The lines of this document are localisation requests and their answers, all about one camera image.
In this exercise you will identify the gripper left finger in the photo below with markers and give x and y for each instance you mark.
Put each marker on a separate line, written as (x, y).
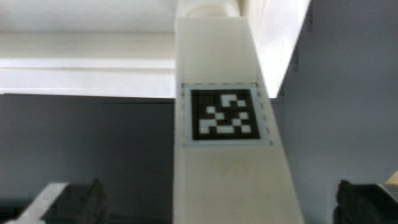
(68, 204)

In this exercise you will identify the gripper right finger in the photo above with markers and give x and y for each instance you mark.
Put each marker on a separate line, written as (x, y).
(366, 204)

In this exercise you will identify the white desk tabletop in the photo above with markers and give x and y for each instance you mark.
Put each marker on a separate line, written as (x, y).
(126, 48)

